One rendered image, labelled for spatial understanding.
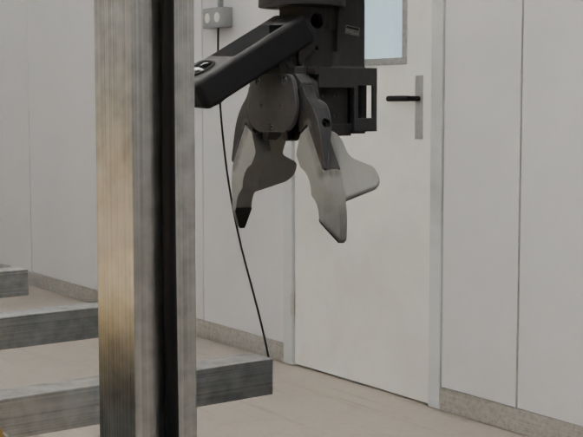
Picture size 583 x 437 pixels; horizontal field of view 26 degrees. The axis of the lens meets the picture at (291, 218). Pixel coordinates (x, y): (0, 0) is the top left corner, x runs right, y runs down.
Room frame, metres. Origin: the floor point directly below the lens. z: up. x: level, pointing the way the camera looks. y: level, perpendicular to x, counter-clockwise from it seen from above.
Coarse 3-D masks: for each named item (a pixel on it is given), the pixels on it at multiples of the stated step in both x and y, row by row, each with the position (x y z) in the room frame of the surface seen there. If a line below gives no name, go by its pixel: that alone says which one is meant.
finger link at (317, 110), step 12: (300, 96) 0.99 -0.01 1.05; (312, 96) 0.99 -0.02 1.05; (300, 108) 0.99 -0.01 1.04; (312, 108) 0.98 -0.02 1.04; (324, 108) 0.99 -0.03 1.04; (300, 120) 0.99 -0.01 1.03; (312, 120) 0.98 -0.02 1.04; (324, 120) 0.98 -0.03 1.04; (300, 132) 1.00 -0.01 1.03; (312, 132) 0.98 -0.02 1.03; (324, 132) 0.97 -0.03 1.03; (324, 144) 0.97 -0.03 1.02; (324, 156) 0.97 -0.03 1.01; (324, 168) 0.97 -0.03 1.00; (336, 168) 0.97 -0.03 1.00
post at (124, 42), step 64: (128, 0) 0.58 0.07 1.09; (192, 0) 0.60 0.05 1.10; (128, 64) 0.58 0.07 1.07; (192, 64) 0.60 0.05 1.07; (128, 128) 0.59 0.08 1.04; (192, 128) 0.60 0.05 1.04; (128, 192) 0.59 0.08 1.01; (192, 192) 0.60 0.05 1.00; (128, 256) 0.59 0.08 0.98; (192, 256) 0.60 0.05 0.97; (128, 320) 0.59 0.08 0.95; (192, 320) 0.60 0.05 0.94; (128, 384) 0.59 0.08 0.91; (192, 384) 0.60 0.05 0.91
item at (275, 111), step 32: (288, 0) 1.01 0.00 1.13; (320, 0) 1.01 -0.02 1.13; (352, 0) 1.05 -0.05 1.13; (320, 32) 1.03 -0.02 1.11; (352, 32) 1.05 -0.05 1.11; (288, 64) 1.01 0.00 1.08; (320, 64) 1.03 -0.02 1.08; (352, 64) 1.05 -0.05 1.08; (256, 96) 1.04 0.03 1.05; (288, 96) 1.00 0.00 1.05; (320, 96) 1.02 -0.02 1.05; (352, 96) 1.03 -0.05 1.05; (256, 128) 1.04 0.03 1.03; (288, 128) 1.00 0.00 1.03; (352, 128) 1.03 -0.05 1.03
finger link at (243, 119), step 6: (246, 96) 1.06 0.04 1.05; (246, 102) 1.06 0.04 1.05; (240, 108) 1.07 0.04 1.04; (246, 108) 1.06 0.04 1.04; (240, 114) 1.07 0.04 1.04; (246, 114) 1.06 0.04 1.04; (240, 120) 1.07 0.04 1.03; (246, 120) 1.06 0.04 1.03; (240, 126) 1.07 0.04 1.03; (252, 126) 1.05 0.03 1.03; (234, 132) 1.08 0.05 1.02; (240, 132) 1.07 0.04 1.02; (258, 132) 1.06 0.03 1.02; (234, 138) 1.08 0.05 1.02; (240, 138) 1.07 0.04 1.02; (234, 144) 1.08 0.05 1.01; (234, 150) 1.08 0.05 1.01; (234, 156) 1.08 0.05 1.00
